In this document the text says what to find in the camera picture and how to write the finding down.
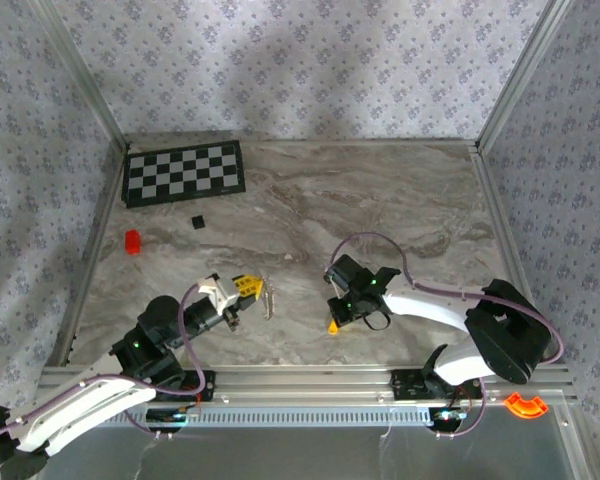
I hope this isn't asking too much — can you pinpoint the small circuit board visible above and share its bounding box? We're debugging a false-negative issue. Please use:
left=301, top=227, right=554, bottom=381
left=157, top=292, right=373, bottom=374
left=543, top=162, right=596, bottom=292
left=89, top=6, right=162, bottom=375
left=429, top=407, right=469, bottom=427
left=146, top=407, right=202, bottom=427

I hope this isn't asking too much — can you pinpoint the black and grey chessboard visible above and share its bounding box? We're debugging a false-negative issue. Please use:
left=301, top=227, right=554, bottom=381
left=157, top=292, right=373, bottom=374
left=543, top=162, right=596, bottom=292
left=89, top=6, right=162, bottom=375
left=121, top=139, right=247, bottom=210

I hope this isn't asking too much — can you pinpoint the orange curved plastic piece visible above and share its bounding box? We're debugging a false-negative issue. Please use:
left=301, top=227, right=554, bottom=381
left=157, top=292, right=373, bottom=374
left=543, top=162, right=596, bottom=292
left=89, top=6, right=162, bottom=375
left=503, top=392, right=550, bottom=420

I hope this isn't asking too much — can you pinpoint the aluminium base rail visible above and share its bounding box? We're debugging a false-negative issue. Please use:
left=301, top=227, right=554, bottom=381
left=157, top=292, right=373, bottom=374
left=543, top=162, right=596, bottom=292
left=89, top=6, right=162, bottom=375
left=37, top=363, right=579, bottom=409

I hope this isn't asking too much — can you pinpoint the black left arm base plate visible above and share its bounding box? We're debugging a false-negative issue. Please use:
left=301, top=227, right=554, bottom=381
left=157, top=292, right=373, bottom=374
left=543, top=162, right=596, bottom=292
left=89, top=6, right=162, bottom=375
left=179, top=369, right=217, bottom=403

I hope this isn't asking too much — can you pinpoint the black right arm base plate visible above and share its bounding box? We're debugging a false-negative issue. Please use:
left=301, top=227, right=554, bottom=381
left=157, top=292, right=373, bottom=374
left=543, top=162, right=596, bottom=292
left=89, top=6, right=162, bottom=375
left=389, top=368, right=431, bottom=401

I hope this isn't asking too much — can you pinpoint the grey slotted cable duct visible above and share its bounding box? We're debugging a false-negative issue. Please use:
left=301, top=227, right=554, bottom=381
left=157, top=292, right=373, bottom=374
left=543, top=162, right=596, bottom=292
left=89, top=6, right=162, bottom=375
left=132, top=404, right=434, bottom=429

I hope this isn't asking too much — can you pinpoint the aluminium table edge rail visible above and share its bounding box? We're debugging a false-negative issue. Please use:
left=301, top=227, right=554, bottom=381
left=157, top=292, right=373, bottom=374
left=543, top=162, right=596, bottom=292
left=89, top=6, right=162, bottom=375
left=469, top=144, right=549, bottom=361
left=47, top=144, right=131, bottom=369

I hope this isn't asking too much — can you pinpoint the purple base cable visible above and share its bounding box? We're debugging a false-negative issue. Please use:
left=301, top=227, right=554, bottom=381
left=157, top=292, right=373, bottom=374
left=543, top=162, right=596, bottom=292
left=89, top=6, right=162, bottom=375
left=123, top=413, right=157, bottom=441
left=435, top=379, right=487, bottom=442

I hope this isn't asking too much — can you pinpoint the aluminium frame post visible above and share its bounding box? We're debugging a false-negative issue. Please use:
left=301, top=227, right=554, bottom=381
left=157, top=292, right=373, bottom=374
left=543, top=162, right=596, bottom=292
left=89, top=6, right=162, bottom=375
left=32, top=0, right=131, bottom=151
left=474, top=0, right=576, bottom=151

